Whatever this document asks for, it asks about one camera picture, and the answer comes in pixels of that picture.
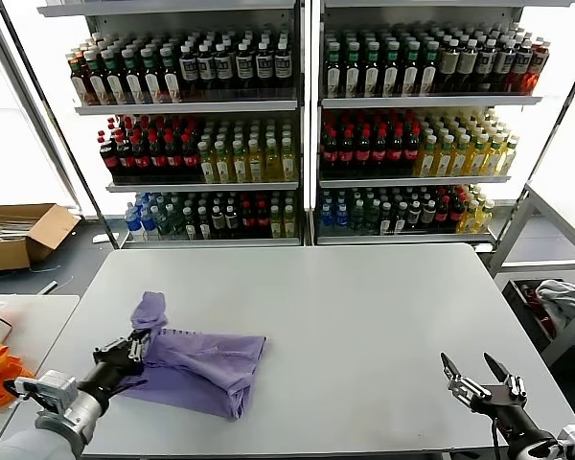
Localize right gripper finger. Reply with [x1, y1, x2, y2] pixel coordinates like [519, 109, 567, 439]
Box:
[482, 352, 529, 400]
[439, 352, 491, 403]

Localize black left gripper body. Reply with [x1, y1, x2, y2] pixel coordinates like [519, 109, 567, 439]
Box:
[79, 338, 148, 399]

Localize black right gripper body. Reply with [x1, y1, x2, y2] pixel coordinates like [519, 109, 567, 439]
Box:
[469, 382, 541, 445]

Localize purple printed T-shirt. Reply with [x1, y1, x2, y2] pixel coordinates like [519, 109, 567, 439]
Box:
[117, 290, 268, 423]

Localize black storage bin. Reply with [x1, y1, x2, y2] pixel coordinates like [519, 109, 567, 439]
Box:
[501, 278, 575, 356]

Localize red crumpled garment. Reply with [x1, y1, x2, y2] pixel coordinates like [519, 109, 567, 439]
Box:
[521, 285, 557, 341]

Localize grey white crumpled cloth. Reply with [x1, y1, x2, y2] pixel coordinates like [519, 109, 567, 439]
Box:
[534, 280, 575, 336]

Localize green drink bottle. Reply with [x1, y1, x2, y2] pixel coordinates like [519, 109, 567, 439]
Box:
[350, 199, 367, 234]
[365, 198, 381, 234]
[169, 204, 186, 238]
[155, 203, 172, 237]

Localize open cardboard box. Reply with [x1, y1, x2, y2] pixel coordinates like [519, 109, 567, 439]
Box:
[0, 203, 82, 273]

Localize cola bottle red cap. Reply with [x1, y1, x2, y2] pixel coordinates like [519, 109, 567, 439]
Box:
[449, 195, 466, 227]
[338, 128, 358, 176]
[372, 127, 391, 175]
[435, 195, 451, 229]
[256, 200, 272, 236]
[356, 127, 375, 176]
[241, 200, 258, 236]
[388, 126, 407, 175]
[132, 133, 153, 177]
[148, 133, 169, 177]
[322, 128, 341, 176]
[99, 132, 121, 177]
[404, 126, 422, 173]
[181, 133, 201, 177]
[116, 134, 136, 177]
[165, 134, 184, 177]

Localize white plastic strips bundle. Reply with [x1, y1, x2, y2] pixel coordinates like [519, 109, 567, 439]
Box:
[0, 218, 33, 241]

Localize grey metal shelving unit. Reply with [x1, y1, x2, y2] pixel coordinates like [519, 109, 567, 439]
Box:
[315, 0, 545, 245]
[36, 0, 304, 248]

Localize brown tea bottle green cap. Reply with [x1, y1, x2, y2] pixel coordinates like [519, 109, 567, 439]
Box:
[382, 40, 403, 96]
[363, 41, 383, 97]
[421, 40, 440, 95]
[121, 46, 145, 104]
[83, 49, 107, 105]
[161, 45, 183, 103]
[325, 41, 345, 97]
[141, 46, 164, 104]
[344, 41, 364, 97]
[402, 40, 422, 96]
[101, 47, 126, 105]

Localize reddish tea bottle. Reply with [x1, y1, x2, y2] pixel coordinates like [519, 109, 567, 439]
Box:
[529, 41, 552, 93]
[66, 52, 91, 105]

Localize dark bottle blue white label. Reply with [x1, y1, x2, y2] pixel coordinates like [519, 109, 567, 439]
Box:
[215, 42, 236, 91]
[511, 40, 532, 93]
[255, 41, 275, 91]
[273, 41, 293, 91]
[477, 38, 497, 93]
[196, 43, 218, 91]
[494, 39, 515, 93]
[179, 43, 201, 92]
[236, 41, 256, 91]

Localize dark bottle beige label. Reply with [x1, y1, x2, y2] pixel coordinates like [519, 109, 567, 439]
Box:
[458, 38, 479, 93]
[439, 38, 461, 93]

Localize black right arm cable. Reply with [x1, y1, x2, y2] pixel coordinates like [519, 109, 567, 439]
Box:
[489, 415, 503, 460]

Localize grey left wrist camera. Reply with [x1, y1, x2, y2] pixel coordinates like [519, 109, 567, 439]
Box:
[3, 369, 79, 411]

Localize grey metal rack frame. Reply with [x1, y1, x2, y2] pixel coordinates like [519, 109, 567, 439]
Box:
[488, 184, 575, 368]

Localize black metal frame post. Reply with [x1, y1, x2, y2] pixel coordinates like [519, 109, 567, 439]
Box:
[0, 0, 119, 248]
[524, 47, 575, 191]

